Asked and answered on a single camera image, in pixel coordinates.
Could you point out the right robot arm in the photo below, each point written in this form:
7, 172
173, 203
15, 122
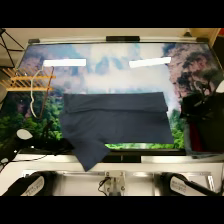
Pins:
180, 185

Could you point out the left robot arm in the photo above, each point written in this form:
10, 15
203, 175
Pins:
30, 185

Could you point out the dark grey T-shirt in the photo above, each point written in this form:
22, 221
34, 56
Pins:
116, 123

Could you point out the brown clothes hanger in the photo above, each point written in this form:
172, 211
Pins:
28, 88
30, 77

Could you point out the black garment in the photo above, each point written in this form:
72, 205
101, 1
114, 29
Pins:
213, 128

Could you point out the silver frame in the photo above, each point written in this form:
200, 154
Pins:
140, 166

